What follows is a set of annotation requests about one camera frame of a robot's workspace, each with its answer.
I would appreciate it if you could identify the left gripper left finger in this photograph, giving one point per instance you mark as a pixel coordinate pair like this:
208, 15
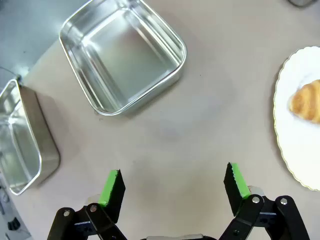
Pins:
112, 200

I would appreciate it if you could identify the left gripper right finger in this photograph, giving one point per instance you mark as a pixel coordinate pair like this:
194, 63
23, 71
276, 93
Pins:
236, 195

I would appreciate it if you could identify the golden croissant bread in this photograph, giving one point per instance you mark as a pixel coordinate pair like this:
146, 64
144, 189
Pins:
307, 102

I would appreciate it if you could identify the steel rectangular container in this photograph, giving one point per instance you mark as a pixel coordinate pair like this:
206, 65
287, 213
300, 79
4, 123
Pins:
17, 140
125, 57

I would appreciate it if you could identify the white scalloped plate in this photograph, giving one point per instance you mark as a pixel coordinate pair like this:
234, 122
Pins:
297, 150

